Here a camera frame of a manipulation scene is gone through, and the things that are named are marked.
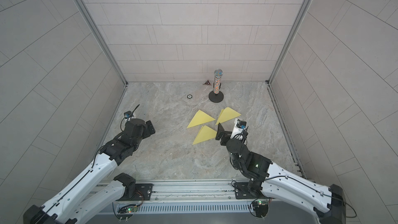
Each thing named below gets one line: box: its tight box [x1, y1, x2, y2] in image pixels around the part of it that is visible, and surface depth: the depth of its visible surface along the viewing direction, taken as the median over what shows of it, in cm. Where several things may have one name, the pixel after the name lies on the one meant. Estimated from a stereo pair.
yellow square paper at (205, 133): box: [192, 124, 218, 145], surface depth 88 cm
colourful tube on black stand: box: [208, 68, 224, 104], surface depth 96 cm
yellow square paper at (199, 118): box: [186, 109, 217, 129], surface depth 96 cm
